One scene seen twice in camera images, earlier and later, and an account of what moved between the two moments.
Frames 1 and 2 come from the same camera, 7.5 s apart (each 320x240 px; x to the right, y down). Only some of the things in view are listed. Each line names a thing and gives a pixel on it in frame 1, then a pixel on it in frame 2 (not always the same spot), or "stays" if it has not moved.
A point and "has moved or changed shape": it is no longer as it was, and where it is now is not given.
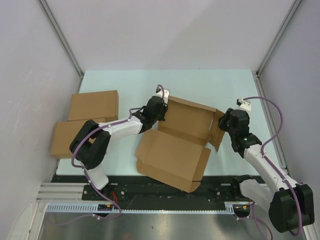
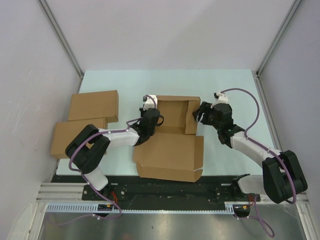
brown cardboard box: x=175 y=154 has moved or changed shape
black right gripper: x=222 y=119 to x=198 y=113
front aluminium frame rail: x=68 y=192 stays
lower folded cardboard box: x=63 y=133 stays
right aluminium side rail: x=271 y=123 stays
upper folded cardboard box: x=95 y=105 stays
